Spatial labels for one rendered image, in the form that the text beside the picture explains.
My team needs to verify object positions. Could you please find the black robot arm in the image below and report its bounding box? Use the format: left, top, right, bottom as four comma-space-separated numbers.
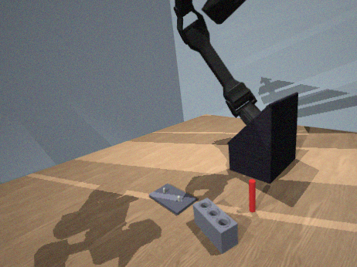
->
174, 0, 261, 125

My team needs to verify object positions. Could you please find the red peg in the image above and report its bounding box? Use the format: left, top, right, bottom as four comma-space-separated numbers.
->
249, 179, 256, 212

